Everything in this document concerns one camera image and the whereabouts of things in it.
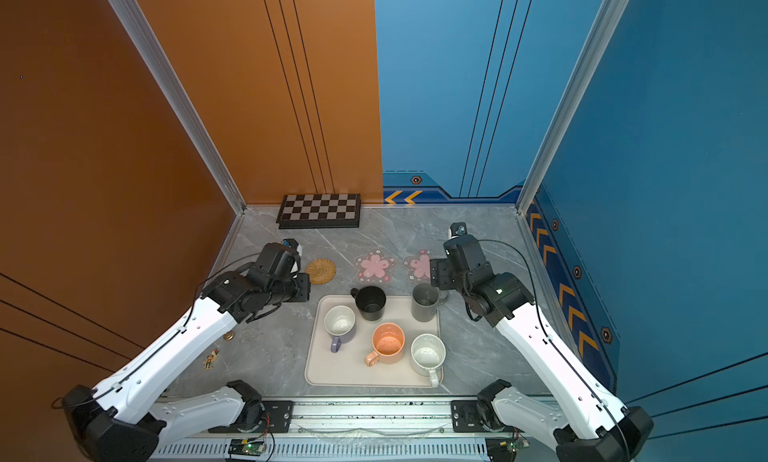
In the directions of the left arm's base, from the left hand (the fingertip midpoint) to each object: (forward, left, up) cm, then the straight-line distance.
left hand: (310, 283), depth 77 cm
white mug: (-12, -32, -17) cm, 38 cm away
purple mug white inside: (-3, -6, -17) cm, 18 cm away
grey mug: (+2, -31, -11) cm, 33 cm away
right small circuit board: (-33, -48, -19) cm, 62 cm away
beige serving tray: (-11, -8, -15) cm, 21 cm away
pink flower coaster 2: (+18, -30, -18) cm, 39 cm away
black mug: (+1, -15, -13) cm, 19 cm away
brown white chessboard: (+41, +11, -16) cm, 46 cm away
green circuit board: (-33, +13, -20) cm, 41 cm away
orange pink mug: (-9, -20, -19) cm, 29 cm away
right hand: (+3, -35, +6) cm, 36 cm away
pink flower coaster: (+18, -15, -19) cm, 30 cm away
